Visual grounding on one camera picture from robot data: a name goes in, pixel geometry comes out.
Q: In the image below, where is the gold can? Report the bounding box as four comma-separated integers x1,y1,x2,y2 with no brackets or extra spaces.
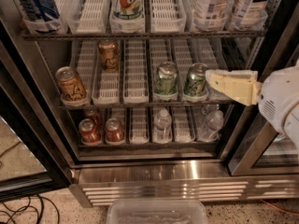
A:
98,40,120,72
55,66,87,106

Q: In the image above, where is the blue label plastic bottle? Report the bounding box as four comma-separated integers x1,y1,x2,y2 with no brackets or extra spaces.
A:
228,0,268,31

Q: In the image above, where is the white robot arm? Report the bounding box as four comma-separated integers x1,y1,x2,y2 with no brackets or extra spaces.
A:
206,66,299,148

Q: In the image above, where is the red can rear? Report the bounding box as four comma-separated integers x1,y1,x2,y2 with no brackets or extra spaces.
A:
83,108,102,126

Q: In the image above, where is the clear plastic bin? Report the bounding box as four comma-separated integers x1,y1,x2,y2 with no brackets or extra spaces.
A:
106,200,208,224

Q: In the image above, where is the top wire shelf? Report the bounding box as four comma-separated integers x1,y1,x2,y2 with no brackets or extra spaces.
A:
21,31,267,41

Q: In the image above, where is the water bottle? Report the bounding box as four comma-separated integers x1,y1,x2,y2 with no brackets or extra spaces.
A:
152,108,172,144
197,105,224,143

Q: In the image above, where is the green can left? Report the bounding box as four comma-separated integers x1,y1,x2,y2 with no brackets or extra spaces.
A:
154,62,178,101

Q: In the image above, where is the water bottle centre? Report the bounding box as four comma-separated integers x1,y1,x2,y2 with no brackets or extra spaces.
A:
152,108,172,144

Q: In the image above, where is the orange cable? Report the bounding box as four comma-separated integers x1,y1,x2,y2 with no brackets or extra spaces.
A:
260,199,299,217

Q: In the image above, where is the red can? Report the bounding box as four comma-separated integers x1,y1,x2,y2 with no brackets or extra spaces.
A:
83,108,102,126
105,118,124,145
78,119,101,146

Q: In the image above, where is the white blue labelled bottle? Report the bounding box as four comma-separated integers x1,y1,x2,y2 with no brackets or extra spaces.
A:
193,0,229,32

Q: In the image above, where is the red can front right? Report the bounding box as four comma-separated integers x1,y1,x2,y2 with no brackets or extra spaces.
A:
105,118,124,145

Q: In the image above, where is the gold can rear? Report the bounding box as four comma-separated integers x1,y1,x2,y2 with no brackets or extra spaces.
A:
98,40,120,72

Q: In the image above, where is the fridge open glass door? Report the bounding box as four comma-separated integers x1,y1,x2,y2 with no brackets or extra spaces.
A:
0,21,71,202

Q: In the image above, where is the steel fridge vent grille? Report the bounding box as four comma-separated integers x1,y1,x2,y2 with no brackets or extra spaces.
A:
69,175,299,208

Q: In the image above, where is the green can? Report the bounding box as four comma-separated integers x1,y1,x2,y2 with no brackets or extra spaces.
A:
183,63,208,102
154,62,178,101

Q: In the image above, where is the green can right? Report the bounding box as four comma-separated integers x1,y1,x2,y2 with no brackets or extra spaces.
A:
183,63,208,102

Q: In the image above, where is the red can front left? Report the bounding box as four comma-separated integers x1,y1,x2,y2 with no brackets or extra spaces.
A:
78,119,101,146

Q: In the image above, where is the water bottle right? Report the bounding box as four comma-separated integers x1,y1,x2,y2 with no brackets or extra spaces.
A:
197,105,224,143

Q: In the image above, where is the blue white bottle far left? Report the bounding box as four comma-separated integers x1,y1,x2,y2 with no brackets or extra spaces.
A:
20,0,62,34

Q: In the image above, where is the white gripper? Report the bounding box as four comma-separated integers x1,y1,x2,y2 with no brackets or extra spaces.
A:
206,66,299,134

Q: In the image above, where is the wire shelf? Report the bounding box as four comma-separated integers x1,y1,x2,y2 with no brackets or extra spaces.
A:
21,31,267,41
59,100,236,110

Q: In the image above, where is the gold can front left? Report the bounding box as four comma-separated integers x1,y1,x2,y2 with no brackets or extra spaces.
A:
55,66,87,106

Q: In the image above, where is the black cable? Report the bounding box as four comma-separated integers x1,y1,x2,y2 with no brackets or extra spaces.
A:
0,194,61,224

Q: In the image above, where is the middle wire shelf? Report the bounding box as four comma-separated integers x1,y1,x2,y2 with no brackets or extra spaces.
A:
59,100,236,110

